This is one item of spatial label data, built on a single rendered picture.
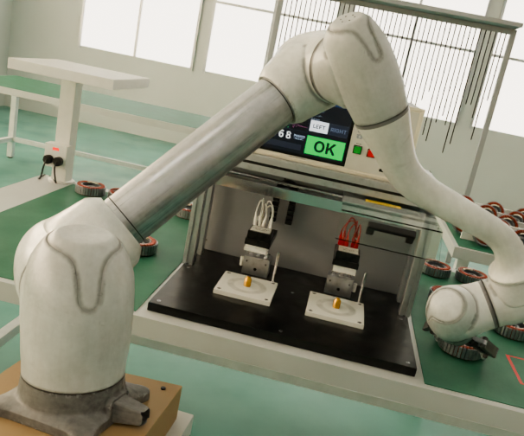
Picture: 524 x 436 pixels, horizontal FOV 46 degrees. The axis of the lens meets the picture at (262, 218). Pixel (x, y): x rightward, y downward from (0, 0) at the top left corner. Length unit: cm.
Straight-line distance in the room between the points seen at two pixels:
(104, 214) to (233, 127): 28
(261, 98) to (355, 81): 19
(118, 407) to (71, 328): 15
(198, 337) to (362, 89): 70
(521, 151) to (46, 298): 761
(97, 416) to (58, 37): 809
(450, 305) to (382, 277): 63
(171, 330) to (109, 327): 56
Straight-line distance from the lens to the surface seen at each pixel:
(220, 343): 145
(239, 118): 114
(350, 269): 166
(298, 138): 169
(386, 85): 108
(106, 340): 92
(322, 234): 185
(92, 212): 109
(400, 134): 112
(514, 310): 133
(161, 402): 105
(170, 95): 832
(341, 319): 159
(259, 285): 168
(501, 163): 820
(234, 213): 187
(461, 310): 128
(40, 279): 91
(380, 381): 145
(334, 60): 108
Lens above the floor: 138
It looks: 15 degrees down
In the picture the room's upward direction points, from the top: 11 degrees clockwise
